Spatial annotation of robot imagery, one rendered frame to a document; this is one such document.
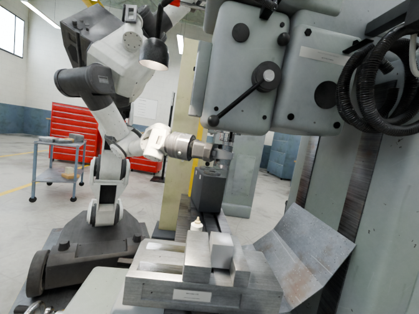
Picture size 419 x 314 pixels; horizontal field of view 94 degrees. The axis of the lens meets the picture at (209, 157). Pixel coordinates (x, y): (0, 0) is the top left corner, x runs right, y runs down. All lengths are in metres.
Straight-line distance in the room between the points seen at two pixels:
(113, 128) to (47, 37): 11.24
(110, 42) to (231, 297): 0.91
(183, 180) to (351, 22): 2.09
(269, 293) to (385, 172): 0.40
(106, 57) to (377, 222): 0.97
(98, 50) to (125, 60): 0.09
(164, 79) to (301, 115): 9.53
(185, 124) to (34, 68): 10.20
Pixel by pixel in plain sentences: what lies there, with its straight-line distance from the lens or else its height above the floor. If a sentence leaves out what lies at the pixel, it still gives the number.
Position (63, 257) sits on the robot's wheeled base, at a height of 0.60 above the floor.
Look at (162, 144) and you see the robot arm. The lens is 0.64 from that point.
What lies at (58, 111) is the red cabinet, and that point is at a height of 1.24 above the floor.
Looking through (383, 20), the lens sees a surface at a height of 1.62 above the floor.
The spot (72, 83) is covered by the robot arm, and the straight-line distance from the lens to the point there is 0.82.
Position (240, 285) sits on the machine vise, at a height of 0.98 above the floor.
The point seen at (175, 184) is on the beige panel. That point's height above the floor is 0.63.
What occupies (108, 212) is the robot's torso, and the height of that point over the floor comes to 0.73.
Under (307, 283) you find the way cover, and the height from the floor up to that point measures 0.91.
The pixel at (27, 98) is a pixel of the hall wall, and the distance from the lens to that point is 12.06.
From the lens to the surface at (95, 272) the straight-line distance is 0.97.
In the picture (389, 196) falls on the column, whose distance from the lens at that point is 0.64.
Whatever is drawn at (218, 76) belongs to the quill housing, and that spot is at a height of 1.44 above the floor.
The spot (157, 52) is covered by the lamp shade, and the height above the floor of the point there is 1.46.
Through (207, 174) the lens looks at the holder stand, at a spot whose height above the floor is 1.09.
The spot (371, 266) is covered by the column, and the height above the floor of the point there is 1.04.
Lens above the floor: 1.29
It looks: 7 degrees down
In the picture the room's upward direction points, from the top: 9 degrees clockwise
